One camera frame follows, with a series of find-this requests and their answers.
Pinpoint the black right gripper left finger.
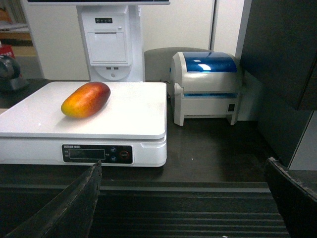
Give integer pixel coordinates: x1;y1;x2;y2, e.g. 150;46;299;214
5;161;102;238

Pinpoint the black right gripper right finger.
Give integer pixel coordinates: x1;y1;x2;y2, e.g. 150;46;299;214
264;157;317;238

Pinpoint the red fire extinguisher box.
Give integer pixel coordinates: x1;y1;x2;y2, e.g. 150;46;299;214
0;45;15;59

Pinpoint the white blue label printer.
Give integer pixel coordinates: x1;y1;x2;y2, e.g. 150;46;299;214
170;52;243;126

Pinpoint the dark red yellow mango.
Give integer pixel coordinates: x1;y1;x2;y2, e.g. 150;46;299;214
61;82;111;119

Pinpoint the white POS terminal stand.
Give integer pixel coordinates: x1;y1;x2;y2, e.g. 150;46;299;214
28;0;170;82

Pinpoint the black round barcode scanner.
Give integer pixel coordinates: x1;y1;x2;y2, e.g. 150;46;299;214
0;55;29;92

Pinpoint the white checkout scale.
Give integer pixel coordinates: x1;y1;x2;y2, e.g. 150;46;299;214
0;81;167;167

